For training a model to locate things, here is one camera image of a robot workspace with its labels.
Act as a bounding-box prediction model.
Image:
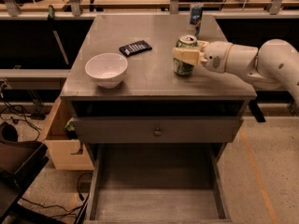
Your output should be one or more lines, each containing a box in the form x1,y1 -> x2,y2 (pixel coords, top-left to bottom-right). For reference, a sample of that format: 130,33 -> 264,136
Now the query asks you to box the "grey wooden cabinet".
61,14 -> 256,167

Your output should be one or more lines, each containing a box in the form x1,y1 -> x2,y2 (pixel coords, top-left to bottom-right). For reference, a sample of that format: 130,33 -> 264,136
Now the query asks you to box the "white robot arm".
173,39 -> 299,105

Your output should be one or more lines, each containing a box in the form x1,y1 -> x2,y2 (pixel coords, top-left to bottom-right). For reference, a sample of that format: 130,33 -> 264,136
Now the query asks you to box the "blue energy drink can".
190,3 -> 204,37

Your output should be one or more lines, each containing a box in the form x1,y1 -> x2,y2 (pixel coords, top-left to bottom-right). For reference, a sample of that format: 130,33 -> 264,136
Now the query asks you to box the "dark blue snack packet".
119,40 -> 152,57

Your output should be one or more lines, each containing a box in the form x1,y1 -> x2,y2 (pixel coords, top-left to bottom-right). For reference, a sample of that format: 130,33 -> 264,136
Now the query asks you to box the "green handled tool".
48,5 -> 69,65

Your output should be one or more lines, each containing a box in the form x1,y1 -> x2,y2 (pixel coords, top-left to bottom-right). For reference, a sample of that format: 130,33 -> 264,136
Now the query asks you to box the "green soda can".
173,35 -> 197,76

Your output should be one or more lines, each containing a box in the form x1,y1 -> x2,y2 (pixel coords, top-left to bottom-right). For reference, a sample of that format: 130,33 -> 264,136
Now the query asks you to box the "white ceramic bowl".
85,53 -> 128,89

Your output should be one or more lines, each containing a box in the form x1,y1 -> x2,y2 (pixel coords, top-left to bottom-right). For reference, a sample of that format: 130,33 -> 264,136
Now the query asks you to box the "black floor cable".
18,171 -> 93,222

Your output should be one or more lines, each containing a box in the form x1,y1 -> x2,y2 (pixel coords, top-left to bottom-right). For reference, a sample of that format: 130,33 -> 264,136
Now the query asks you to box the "light wooden box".
39,98 -> 93,171

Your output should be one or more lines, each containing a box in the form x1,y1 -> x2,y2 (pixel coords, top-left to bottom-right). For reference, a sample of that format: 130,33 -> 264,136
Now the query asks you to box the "grey upper drawer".
72,117 -> 243,144

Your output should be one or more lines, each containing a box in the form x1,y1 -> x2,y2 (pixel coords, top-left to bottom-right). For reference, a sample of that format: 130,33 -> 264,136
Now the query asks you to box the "round brass drawer knob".
153,128 -> 163,137

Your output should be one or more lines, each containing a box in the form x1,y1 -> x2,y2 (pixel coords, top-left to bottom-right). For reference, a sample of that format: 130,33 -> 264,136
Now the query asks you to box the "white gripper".
172,40 -> 233,74

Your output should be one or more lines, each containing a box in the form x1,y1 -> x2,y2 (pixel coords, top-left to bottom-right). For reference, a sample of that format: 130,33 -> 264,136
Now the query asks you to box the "grey open lower drawer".
84,144 -> 233,224

